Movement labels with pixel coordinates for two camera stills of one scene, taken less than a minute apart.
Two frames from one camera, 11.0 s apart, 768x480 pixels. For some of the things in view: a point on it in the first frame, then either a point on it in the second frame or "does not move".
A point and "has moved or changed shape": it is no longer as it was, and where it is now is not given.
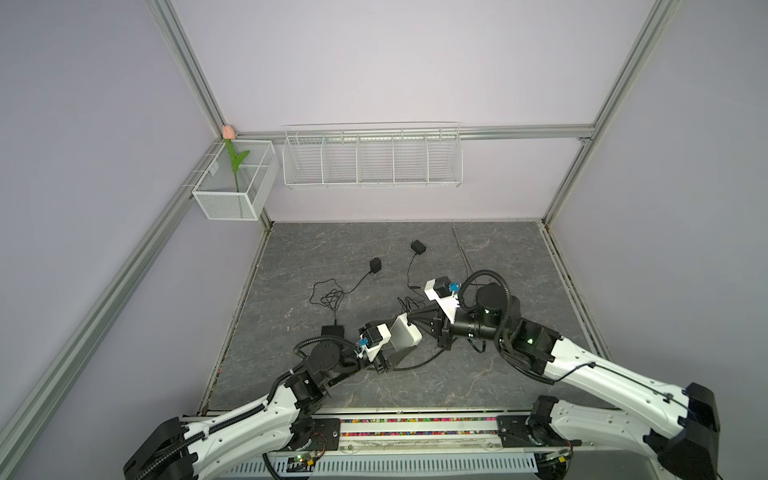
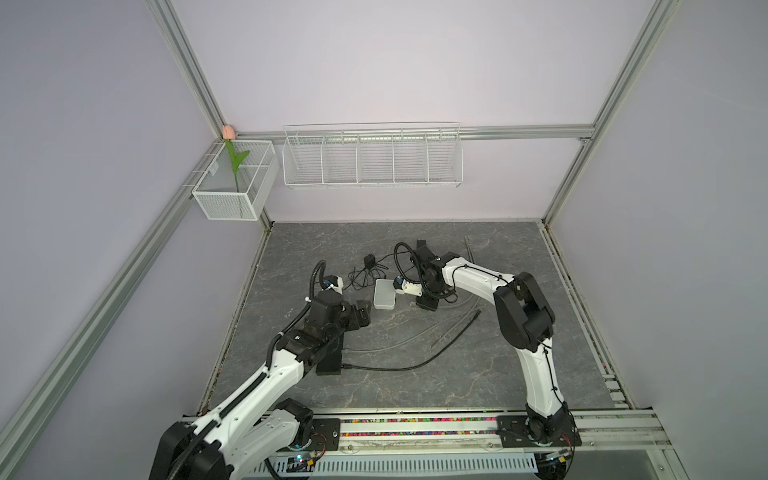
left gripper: x=378 y=362 → x=363 y=313
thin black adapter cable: x=331 y=293 has moved or changed shape
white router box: x=403 y=335 → x=384 y=294
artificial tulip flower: x=229 y=134 does not move
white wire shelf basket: x=407 y=155 does not move
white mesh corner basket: x=238 y=181 does not move
